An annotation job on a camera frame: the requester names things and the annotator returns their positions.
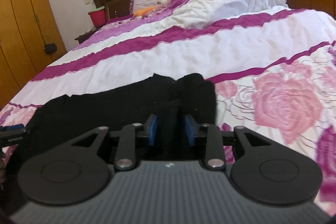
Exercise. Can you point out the orange plush toy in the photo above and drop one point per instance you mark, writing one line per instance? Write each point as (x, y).
(143, 11)

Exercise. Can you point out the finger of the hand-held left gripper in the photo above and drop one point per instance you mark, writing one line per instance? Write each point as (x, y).
(13, 140)
(13, 127)

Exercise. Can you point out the black button cardigan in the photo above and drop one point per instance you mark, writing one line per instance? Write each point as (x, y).
(105, 108)

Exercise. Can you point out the lilac pillow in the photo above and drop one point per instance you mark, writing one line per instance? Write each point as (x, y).
(147, 1)

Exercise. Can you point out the floral purple bed quilt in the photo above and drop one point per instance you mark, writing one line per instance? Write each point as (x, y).
(183, 56)

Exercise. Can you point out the dark wooden nightstand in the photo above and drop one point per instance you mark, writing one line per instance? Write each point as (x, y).
(85, 35)

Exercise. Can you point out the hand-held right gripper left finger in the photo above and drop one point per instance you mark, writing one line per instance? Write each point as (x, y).
(152, 132)

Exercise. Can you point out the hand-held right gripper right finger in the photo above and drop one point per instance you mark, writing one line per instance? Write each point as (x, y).
(189, 132)

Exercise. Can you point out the red plastic bucket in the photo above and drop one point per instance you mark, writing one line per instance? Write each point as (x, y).
(97, 18)

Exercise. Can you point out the small black hanging bag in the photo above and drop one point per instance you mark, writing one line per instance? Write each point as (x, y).
(50, 48)

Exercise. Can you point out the wooden wardrobe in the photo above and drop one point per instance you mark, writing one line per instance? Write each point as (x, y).
(21, 29)

